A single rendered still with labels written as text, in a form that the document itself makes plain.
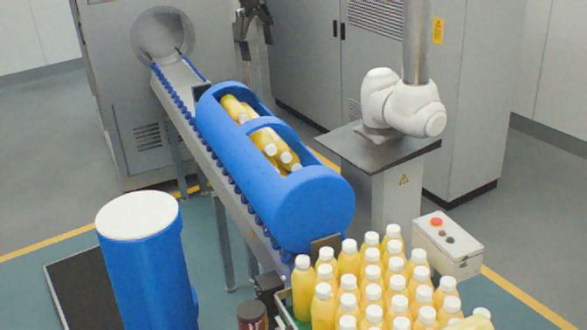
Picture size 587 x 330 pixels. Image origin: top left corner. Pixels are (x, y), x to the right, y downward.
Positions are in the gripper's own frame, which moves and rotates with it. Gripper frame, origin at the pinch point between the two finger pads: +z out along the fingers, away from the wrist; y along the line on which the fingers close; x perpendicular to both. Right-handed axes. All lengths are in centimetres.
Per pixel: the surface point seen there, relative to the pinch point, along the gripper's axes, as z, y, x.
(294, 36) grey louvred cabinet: 90, 215, 123
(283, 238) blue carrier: 44, -36, -25
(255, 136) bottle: 32.4, -3.7, 4.7
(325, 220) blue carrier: 44, -24, -33
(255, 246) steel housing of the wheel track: 63, -26, -4
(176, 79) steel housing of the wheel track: 62, 76, 120
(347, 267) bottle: 45, -39, -47
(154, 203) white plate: 44, -38, 27
